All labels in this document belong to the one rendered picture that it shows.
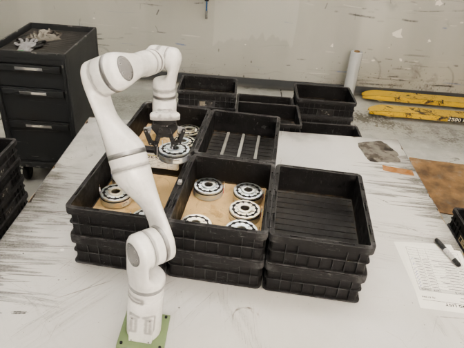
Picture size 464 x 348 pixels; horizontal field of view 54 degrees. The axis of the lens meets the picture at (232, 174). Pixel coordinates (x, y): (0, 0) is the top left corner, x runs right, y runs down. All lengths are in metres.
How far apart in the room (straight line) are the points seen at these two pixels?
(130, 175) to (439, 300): 1.03
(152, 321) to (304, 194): 0.73
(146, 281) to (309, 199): 0.74
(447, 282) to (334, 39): 3.42
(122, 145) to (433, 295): 1.06
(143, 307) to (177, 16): 3.77
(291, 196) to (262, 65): 3.23
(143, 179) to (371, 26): 3.94
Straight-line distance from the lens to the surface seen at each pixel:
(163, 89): 1.39
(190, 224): 1.29
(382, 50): 4.88
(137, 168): 1.06
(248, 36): 4.67
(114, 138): 1.07
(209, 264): 1.40
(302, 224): 1.51
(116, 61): 1.08
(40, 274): 1.54
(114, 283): 1.47
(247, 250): 1.34
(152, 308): 1.20
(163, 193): 1.59
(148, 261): 1.07
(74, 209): 1.39
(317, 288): 1.43
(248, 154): 1.85
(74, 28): 3.36
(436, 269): 1.70
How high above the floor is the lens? 1.74
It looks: 32 degrees down
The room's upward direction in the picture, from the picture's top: 4 degrees clockwise
